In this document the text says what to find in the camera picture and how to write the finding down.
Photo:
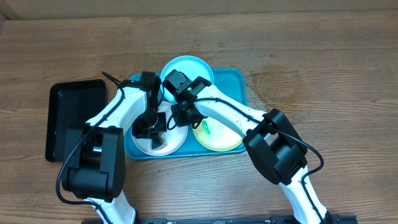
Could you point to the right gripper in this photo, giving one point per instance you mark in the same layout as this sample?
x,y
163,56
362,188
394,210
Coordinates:
x,y
177,113

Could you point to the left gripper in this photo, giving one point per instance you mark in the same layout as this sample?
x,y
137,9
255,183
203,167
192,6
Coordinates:
x,y
158,127

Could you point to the white plate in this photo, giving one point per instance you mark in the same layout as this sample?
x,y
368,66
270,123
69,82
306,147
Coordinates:
x,y
174,138

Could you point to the yellow-green plate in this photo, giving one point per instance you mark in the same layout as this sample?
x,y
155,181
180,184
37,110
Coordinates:
x,y
215,136

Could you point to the light blue plate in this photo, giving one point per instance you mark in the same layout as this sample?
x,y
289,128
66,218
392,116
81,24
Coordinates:
x,y
191,66

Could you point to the dark bow-shaped sponge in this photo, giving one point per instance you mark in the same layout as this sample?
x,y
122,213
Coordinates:
x,y
158,144

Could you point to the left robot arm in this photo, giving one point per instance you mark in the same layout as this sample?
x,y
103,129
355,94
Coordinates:
x,y
94,169

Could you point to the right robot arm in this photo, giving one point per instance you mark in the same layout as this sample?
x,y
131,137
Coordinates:
x,y
275,148

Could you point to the teal plastic tray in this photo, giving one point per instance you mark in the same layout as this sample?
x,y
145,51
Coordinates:
x,y
231,82

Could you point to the black plastic tray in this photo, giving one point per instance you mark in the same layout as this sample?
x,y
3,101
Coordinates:
x,y
71,103

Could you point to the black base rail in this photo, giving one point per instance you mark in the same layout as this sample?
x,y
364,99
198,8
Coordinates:
x,y
280,219

